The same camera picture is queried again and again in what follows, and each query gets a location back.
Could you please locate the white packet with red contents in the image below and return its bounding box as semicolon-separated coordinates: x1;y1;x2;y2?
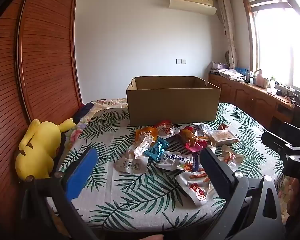
220;145;245;172

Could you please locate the yellow plush toy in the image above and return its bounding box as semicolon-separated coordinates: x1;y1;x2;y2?
15;118;76;179

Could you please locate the leaf print bedsheet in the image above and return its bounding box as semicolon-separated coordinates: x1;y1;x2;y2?
56;102;287;232

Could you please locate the pink bottle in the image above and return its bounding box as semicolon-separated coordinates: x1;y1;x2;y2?
256;69;264;87

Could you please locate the purple box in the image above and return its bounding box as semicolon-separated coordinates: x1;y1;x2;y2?
211;62;229;71

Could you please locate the folded patterned cloth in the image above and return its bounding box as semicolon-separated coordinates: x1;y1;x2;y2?
219;69;246;81

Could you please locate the wooden framed window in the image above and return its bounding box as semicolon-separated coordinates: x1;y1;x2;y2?
241;0;300;94

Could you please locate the red and white snack packet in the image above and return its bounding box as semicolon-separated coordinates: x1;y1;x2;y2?
154;120;175;138

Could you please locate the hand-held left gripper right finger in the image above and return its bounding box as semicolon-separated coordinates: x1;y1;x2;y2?
199;146;287;240

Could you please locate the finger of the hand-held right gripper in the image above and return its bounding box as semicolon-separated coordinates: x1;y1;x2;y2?
261;130;293;153
282;122;300;137

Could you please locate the white container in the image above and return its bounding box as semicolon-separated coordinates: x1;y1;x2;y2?
268;76;277;93

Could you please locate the floral quilt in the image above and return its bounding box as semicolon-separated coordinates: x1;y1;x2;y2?
65;98;128;150

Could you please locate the pink snack packet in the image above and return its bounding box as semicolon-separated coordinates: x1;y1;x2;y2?
186;140;208;153

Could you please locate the person's left hand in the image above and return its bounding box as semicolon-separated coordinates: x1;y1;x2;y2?
137;234;165;240

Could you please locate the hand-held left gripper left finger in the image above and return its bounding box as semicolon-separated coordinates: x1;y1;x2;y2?
20;148;99;240

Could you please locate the white blue print snack packet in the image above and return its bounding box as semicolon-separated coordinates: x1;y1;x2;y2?
156;151;203;172

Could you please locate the cardboard box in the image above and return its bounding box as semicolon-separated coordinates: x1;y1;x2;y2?
126;76;221;127

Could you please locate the person's right hand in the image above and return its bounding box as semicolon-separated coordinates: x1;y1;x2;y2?
286;177;300;219

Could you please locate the white crumpled snack packet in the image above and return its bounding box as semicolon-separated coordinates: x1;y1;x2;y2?
126;133;154;159

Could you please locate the wooden sideboard cabinet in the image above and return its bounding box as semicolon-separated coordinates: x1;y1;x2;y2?
208;72;300;137

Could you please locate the patterned curtain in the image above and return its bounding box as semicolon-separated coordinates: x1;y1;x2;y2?
217;0;238;69

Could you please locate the clear packet with brown cake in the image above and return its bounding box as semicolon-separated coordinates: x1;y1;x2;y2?
209;129;240;146

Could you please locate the white air conditioner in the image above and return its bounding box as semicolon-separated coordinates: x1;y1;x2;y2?
169;0;217;14

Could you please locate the clear silver snack packet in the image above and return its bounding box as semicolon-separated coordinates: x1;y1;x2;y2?
192;123;213;140

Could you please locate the dark cloth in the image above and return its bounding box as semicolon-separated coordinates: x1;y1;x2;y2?
72;102;96;125

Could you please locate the white barcode snack packet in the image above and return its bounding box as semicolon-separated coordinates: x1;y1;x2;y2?
114;155;148;175

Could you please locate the white red label snack packet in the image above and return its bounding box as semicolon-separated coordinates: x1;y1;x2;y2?
175;171;217;207

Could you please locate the wooden louvred wardrobe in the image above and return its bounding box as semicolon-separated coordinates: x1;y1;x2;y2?
0;0;83;230

